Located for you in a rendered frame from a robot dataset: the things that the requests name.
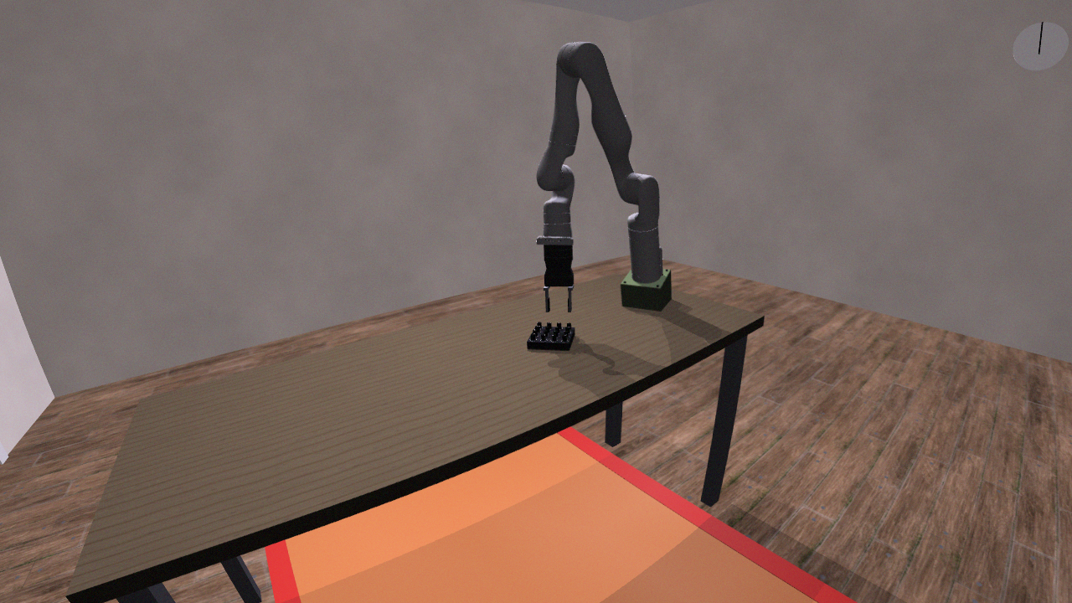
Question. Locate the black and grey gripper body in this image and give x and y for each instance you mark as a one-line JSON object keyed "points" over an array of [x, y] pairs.
{"points": [[558, 254]]}

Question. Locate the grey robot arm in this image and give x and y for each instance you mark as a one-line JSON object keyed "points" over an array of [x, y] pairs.
{"points": [[586, 61]]}

